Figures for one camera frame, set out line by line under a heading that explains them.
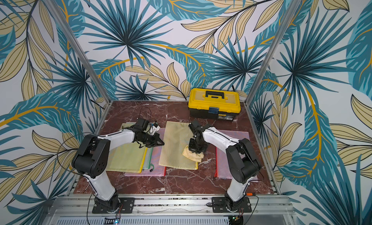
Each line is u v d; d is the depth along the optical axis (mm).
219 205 732
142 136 763
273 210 736
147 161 875
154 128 892
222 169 858
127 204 734
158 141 851
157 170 848
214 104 972
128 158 906
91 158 483
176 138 983
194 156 840
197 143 756
